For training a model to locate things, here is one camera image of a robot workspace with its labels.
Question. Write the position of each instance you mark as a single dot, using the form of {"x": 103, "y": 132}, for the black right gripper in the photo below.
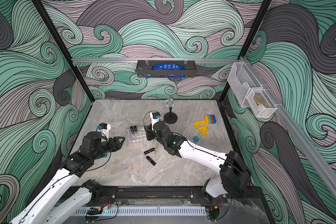
{"x": 150, "y": 134}

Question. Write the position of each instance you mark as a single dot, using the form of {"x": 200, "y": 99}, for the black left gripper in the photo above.
{"x": 115, "y": 143}

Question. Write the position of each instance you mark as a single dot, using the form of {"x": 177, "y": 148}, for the black lipstick silver band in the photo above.
{"x": 149, "y": 151}

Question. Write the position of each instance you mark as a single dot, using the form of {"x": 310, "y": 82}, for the black square lipstick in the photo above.
{"x": 151, "y": 160}

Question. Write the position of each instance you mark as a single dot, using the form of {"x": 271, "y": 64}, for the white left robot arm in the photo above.
{"x": 43, "y": 209}

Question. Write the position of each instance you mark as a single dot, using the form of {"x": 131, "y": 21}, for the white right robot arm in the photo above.
{"x": 234, "y": 175}

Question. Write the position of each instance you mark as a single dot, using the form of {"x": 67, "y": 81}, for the clear acrylic lipstick organizer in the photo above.
{"x": 136, "y": 137}

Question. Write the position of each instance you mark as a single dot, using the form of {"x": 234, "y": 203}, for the black microphone stand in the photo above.
{"x": 170, "y": 117}

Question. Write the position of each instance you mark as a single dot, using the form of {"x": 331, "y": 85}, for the yellow triangle toy block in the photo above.
{"x": 202, "y": 126}

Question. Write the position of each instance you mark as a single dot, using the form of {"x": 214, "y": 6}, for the multicolour stacked toy blocks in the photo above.
{"x": 210, "y": 119}

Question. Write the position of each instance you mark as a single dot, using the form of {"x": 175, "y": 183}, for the blue object in basket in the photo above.
{"x": 168, "y": 67}

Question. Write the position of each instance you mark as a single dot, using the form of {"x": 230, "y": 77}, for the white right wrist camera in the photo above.
{"x": 155, "y": 117}

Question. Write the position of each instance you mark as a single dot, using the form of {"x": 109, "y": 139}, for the black wire shelf basket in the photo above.
{"x": 143, "y": 69}

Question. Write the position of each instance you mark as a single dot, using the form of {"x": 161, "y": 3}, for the white perforated cable tray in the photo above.
{"x": 155, "y": 211}

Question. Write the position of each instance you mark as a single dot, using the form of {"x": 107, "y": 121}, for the aluminium rail back wall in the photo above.
{"x": 134, "y": 60}

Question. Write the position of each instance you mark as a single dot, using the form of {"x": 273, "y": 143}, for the aluminium rail wall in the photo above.
{"x": 301, "y": 140}
{"x": 134, "y": 60}

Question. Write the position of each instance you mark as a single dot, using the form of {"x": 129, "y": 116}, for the clear wall bin large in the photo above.
{"x": 242, "y": 80}

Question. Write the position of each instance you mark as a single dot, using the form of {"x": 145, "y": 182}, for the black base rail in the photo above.
{"x": 193, "y": 194}

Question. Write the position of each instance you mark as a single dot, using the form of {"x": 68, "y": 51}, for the clear wall bin small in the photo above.
{"x": 259, "y": 104}

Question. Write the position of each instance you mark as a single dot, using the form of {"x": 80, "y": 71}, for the black corner frame post left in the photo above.
{"x": 57, "y": 38}

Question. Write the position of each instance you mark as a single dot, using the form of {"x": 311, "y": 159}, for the black corner frame post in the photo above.
{"x": 57, "y": 38}
{"x": 257, "y": 21}

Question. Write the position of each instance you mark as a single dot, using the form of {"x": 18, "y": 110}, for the black corner frame post right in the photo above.
{"x": 257, "y": 21}

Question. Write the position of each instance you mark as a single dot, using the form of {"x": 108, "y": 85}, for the aluminium rail right wall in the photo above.
{"x": 301, "y": 140}

